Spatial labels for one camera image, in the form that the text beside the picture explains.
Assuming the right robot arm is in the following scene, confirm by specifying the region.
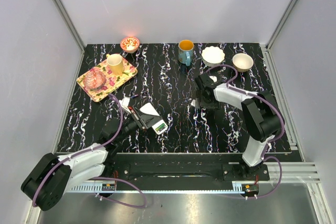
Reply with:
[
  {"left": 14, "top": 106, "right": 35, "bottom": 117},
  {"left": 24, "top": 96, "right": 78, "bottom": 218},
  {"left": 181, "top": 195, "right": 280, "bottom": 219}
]
[{"left": 192, "top": 73, "right": 285, "bottom": 180}]

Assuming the white scalloped bowl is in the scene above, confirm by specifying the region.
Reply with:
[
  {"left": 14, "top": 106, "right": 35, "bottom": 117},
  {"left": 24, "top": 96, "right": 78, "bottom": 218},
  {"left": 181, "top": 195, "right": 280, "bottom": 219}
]
[{"left": 201, "top": 46, "right": 225, "bottom": 67}]

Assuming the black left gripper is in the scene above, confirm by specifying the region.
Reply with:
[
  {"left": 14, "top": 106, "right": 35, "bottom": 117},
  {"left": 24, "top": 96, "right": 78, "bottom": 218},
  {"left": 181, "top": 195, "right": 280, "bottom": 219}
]
[{"left": 114, "top": 108, "right": 162, "bottom": 143}]

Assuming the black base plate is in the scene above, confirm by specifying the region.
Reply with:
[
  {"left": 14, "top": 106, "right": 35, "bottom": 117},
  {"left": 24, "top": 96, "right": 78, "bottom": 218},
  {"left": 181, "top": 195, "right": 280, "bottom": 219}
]
[{"left": 100, "top": 153, "right": 270, "bottom": 182}]

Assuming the blue butterfly mug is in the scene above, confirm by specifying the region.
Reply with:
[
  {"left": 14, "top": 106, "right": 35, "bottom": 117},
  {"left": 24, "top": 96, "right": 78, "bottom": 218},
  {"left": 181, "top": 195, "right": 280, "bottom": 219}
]
[{"left": 178, "top": 40, "right": 194, "bottom": 67}]

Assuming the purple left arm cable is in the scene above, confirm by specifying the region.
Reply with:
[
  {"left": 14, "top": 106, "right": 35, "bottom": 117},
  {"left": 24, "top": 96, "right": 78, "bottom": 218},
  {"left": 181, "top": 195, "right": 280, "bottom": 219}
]
[{"left": 31, "top": 93, "right": 148, "bottom": 208}]

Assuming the pink patterned glass bowl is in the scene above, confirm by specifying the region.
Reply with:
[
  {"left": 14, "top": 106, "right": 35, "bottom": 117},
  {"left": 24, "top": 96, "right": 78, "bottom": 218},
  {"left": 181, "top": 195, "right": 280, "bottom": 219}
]
[{"left": 83, "top": 70, "right": 106, "bottom": 90}]

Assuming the red patterned small bowl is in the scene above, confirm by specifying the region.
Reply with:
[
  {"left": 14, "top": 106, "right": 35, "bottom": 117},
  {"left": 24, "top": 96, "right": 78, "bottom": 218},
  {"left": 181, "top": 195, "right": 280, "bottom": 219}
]
[{"left": 120, "top": 36, "right": 140, "bottom": 54}]

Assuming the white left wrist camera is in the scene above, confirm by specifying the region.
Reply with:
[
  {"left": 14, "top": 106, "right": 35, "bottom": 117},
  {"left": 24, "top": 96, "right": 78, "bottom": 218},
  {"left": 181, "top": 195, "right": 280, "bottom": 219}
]
[{"left": 119, "top": 97, "right": 130, "bottom": 108}]

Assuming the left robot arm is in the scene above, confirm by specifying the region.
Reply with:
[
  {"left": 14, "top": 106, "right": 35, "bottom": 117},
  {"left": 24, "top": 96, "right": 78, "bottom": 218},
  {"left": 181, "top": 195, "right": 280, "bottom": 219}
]
[{"left": 20, "top": 103, "right": 167, "bottom": 211}]

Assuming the yellow cup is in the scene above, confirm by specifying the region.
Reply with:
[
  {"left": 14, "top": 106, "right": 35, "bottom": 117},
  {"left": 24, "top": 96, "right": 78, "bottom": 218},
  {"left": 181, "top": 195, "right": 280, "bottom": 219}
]
[{"left": 107, "top": 54, "right": 124, "bottom": 76}]

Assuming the white remote control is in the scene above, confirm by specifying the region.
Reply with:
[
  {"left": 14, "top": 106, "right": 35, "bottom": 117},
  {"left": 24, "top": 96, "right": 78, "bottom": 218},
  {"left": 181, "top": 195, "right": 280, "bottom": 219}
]
[{"left": 140, "top": 103, "right": 168, "bottom": 135}]

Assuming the beige bowl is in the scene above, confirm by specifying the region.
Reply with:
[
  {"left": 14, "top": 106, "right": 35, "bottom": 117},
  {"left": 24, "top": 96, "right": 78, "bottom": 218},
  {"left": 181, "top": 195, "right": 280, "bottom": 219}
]
[{"left": 232, "top": 53, "right": 254, "bottom": 73}]

